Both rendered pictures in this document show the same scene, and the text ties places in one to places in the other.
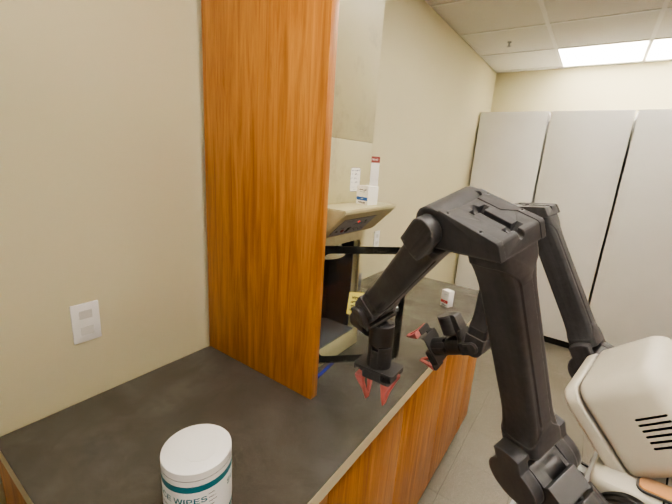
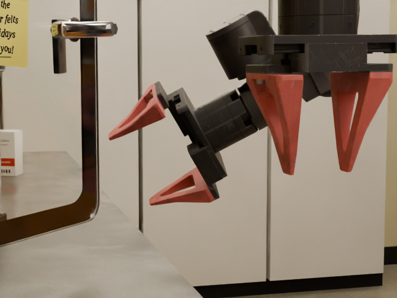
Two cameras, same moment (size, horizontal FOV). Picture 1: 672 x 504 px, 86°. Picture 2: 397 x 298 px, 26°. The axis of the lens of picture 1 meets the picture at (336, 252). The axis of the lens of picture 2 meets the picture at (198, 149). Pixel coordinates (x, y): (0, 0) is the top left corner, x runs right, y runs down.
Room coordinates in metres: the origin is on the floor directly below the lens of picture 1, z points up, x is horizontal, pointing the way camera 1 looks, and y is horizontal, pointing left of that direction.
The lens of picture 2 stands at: (0.42, 0.41, 1.18)
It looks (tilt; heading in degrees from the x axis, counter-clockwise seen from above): 6 degrees down; 311
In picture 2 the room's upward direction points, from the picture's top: straight up
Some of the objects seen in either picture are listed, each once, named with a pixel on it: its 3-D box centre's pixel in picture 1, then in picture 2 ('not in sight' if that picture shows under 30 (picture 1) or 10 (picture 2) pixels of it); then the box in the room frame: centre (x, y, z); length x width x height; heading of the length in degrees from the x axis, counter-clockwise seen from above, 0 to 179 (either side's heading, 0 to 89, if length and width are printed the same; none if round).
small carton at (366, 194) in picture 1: (367, 194); not in sight; (1.21, -0.09, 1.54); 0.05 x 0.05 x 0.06; 44
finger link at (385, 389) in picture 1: (380, 385); (328, 108); (0.76, -0.13, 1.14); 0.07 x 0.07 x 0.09; 56
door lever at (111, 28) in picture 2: not in sight; (72, 29); (1.09, -0.17, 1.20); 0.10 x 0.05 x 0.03; 102
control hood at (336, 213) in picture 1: (357, 220); not in sight; (1.17, -0.06, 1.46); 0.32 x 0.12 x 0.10; 146
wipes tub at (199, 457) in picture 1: (198, 477); not in sight; (0.59, 0.25, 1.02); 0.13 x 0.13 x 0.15
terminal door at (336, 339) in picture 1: (359, 306); (0, 37); (1.10, -0.09, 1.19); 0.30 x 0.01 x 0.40; 102
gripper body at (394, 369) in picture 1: (379, 356); (317, 9); (0.77, -0.12, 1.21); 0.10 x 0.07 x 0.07; 56
